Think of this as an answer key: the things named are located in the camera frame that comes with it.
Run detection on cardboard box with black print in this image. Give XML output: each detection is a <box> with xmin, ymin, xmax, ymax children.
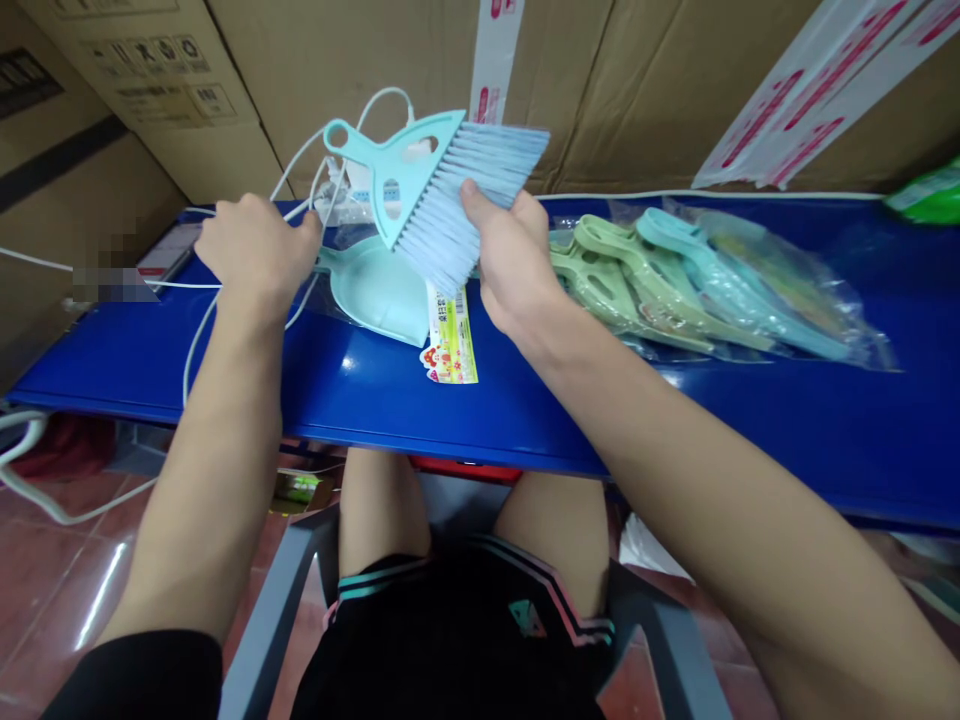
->
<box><xmin>29</xmin><ymin>0</ymin><xmax>307</xmax><ymax>205</ymax></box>

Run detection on red plastic stool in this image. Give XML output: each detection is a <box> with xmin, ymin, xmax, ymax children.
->
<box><xmin>410</xmin><ymin>454</ymin><xmax>523</xmax><ymax>487</ymax></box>

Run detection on colourful printed label card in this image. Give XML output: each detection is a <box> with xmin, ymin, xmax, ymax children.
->
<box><xmin>417</xmin><ymin>283</ymin><xmax>482</xmax><ymax>388</ymax></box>

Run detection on person's right hand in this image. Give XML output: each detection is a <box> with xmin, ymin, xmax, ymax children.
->
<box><xmin>457</xmin><ymin>179</ymin><xmax>573</xmax><ymax>340</ymax></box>

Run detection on teal dustpan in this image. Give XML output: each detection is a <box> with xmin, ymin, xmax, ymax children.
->
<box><xmin>314</xmin><ymin>236</ymin><xmax>430</xmax><ymax>349</ymax></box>

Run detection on small green box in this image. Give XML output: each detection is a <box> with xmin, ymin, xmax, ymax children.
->
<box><xmin>271</xmin><ymin>466</ymin><xmax>337</xmax><ymax>520</ymax></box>

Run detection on cardboard box with dark tape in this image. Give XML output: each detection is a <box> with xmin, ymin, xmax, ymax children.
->
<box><xmin>0</xmin><ymin>0</ymin><xmax>198</xmax><ymax>406</ymax></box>

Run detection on person's body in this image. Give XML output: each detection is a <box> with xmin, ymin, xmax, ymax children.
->
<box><xmin>293</xmin><ymin>533</ymin><xmax>618</xmax><ymax>720</ymax></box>

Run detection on green packet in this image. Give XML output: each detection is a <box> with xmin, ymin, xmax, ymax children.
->
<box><xmin>882</xmin><ymin>155</ymin><xmax>960</xmax><ymax>227</ymax></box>

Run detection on thin white cable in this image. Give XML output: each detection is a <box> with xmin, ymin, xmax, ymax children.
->
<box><xmin>182</xmin><ymin>86</ymin><xmax>421</xmax><ymax>412</ymax></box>
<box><xmin>0</xmin><ymin>206</ymin><xmax>230</xmax><ymax>292</ymax></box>

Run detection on pile of packaged dustpan sets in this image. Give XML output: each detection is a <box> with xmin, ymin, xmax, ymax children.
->
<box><xmin>547</xmin><ymin>208</ymin><xmax>903</xmax><ymax>375</ymax></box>

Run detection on thick white cable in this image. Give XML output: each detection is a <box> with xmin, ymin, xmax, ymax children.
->
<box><xmin>0</xmin><ymin>409</ymin><xmax>163</xmax><ymax>526</ymax></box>

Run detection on person's legs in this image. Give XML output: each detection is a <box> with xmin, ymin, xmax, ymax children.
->
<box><xmin>336</xmin><ymin>443</ymin><xmax>610</xmax><ymax>624</ymax></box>

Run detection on teal hand brush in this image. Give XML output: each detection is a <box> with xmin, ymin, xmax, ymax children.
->
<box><xmin>323</xmin><ymin>109</ymin><xmax>553</xmax><ymax>298</ymax></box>

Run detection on person's left hand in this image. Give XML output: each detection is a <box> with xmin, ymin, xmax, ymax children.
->
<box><xmin>194</xmin><ymin>192</ymin><xmax>323</xmax><ymax>310</ymax></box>

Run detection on large cardboard box white tape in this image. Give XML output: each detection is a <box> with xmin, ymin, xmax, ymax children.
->
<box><xmin>206</xmin><ymin>0</ymin><xmax>960</xmax><ymax>200</ymax></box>

